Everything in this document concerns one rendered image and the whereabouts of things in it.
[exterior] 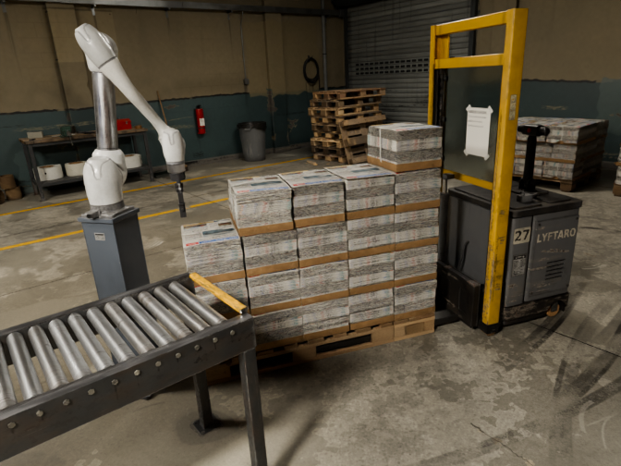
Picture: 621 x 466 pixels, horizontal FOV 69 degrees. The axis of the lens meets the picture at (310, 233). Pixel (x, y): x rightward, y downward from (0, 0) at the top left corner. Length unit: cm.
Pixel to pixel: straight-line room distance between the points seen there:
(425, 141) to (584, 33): 611
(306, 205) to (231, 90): 759
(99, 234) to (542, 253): 253
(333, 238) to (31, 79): 690
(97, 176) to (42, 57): 647
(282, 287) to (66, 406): 134
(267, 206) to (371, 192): 59
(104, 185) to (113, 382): 112
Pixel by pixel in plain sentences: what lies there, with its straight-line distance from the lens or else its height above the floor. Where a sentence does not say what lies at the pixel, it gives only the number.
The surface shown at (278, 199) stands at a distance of 232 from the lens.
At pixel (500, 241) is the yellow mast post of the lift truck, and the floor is 63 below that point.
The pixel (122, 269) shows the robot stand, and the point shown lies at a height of 74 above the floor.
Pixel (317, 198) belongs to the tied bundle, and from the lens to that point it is 240.
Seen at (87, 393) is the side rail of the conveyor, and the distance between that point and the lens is 150.
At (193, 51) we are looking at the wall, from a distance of 953.
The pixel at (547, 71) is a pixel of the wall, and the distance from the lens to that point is 872.
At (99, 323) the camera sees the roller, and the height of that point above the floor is 80.
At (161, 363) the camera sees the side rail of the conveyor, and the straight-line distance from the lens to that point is 154.
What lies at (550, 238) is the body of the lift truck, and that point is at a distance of 314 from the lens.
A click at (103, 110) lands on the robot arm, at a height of 148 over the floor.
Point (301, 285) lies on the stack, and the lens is 253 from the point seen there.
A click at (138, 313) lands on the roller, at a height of 80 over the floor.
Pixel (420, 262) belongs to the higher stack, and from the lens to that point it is 280.
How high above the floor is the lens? 159
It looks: 19 degrees down
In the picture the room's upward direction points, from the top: 3 degrees counter-clockwise
